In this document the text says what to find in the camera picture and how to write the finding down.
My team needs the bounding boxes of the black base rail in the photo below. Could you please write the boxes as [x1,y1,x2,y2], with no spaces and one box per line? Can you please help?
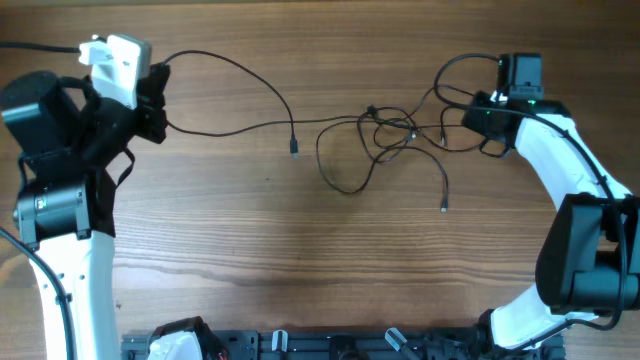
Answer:
[120,327,566,360]

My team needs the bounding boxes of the right camera cable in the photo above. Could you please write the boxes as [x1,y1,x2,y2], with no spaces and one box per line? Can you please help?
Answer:
[432,52,629,351]

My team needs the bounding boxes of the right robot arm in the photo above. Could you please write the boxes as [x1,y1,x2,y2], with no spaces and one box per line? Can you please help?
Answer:
[462,53,639,353]

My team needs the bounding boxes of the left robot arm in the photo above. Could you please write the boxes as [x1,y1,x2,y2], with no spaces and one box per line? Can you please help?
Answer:
[1,64,170,359]

